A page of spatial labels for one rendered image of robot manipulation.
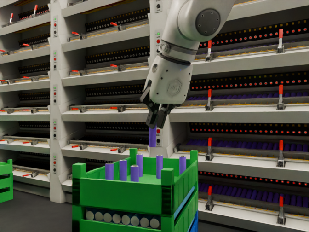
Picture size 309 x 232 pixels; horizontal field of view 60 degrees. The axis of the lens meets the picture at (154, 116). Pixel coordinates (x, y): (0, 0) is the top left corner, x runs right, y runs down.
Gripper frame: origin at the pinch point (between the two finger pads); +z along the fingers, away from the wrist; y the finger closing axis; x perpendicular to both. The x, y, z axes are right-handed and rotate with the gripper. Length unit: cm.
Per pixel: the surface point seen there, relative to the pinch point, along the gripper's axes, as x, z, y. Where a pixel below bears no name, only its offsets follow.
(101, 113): 67, 31, 21
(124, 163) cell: -1.4, 11.3, -6.8
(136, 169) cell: -9.1, 7.5, -8.9
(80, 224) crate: -11.5, 17.0, -20.3
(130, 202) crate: -16.7, 8.4, -14.4
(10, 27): 162, 12, -9
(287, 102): 0, -7, 58
